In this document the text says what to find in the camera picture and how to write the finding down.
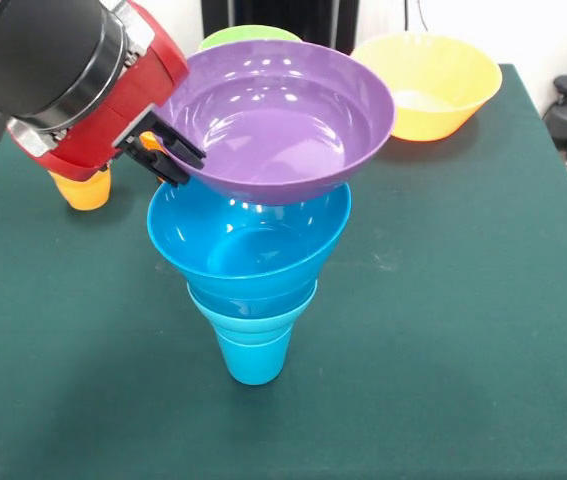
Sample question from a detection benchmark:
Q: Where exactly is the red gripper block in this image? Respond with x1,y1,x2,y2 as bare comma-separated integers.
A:
6,0,208,189

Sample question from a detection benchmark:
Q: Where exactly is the large blue bowl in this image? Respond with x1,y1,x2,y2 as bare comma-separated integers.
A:
146,179,353,301

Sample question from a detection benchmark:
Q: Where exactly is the purple bowl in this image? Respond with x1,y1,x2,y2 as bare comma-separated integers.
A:
155,38,397,207

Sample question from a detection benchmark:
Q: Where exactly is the shallow blue bowl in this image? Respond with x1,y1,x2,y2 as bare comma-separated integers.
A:
186,277,318,321

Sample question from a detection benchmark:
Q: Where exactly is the small ribbed teal bowl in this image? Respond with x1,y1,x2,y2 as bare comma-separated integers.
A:
186,282,319,347

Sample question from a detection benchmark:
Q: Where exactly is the blue cup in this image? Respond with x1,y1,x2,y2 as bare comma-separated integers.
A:
214,327,294,387

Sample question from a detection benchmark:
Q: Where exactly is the yellow cup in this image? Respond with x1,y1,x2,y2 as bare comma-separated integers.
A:
47,167,113,211

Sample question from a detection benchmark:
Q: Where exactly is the green bowl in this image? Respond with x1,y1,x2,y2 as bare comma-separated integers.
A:
198,24,304,52

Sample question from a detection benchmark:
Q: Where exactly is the large yellow bowl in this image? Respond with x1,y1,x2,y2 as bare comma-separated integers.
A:
350,32,504,143

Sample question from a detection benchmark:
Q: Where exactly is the dark green tablecloth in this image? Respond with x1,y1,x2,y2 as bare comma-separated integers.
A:
0,58,567,480

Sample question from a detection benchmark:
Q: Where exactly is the black wall cable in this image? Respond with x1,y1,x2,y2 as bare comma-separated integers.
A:
401,0,432,35

